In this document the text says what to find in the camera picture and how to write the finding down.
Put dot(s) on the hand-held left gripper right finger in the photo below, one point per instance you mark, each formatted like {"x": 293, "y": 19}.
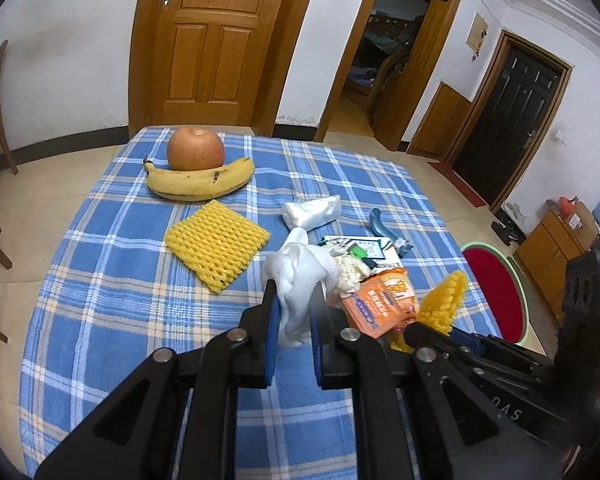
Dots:
{"x": 316, "y": 355}

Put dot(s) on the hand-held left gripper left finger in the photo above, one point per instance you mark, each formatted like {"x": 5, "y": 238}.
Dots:
{"x": 272, "y": 350}

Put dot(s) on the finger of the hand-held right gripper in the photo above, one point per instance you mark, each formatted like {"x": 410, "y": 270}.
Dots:
{"x": 505, "y": 351}
{"x": 432, "y": 335}

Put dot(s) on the curled yellow foam fruit net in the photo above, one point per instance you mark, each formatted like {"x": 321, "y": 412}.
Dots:
{"x": 445, "y": 300}

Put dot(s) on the red bucket with green rim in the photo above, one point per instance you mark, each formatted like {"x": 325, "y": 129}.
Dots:
{"x": 495, "y": 290}

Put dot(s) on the white tissue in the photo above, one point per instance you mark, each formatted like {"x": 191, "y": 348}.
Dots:
{"x": 300, "y": 280}

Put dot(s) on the white medicine box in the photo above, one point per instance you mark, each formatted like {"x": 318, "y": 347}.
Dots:
{"x": 375, "y": 250}

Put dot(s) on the orange snack wrapper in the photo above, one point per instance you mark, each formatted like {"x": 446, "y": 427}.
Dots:
{"x": 375, "y": 305}

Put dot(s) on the low wooden cabinet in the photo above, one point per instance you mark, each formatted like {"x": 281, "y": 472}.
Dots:
{"x": 550, "y": 255}

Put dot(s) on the cardboard box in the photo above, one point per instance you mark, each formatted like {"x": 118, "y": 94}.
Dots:
{"x": 582, "y": 222}

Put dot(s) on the crumpled white wrapper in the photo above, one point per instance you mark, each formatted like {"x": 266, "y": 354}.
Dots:
{"x": 350, "y": 267}

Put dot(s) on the red bag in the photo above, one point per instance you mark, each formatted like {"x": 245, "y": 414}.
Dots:
{"x": 565, "y": 205}

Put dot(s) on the pair of dark shoes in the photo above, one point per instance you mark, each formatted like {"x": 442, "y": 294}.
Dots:
{"x": 507, "y": 230}

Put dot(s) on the small blue plastic vial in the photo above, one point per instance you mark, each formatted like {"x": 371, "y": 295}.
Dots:
{"x": 378, "y": 220}

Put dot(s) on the white tissue packet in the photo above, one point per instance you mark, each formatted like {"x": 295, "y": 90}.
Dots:
{"x": 312, "y": 210}

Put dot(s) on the blue plaid tablecloth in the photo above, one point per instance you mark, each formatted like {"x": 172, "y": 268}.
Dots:
{"x": 130, "y": 310}

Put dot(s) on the red doormat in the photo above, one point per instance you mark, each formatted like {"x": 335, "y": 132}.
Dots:
{"x": 460, "y": 185}

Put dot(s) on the banana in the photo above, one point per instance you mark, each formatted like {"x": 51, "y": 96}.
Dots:
{"x": 200, "y": 187}

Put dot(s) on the dark entrance door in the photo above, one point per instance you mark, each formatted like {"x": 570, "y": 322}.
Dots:
{"x": 515, "y": 125}

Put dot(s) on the red apple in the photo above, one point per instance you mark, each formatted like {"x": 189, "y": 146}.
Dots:
{"x": 195, "y": 149}

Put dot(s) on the bed with dark bedding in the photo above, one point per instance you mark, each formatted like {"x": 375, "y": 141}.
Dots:
{"x": 365, "y": 75}

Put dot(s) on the closed wooden door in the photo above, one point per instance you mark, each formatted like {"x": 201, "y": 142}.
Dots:
{"x": 210, "y": 60}

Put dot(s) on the white wall switch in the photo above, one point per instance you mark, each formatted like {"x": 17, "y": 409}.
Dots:
{"x": 560, "y": 136}

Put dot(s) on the wooden wall panel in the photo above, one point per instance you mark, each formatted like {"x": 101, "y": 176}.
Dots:
{"x": 440, "y": 120}

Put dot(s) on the wooden doorway frame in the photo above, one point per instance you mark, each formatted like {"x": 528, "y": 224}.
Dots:
{"x": 420, "y": 85}

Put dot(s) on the beige wall box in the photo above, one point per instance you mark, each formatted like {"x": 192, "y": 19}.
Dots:
{"x": 477, "y": 37}

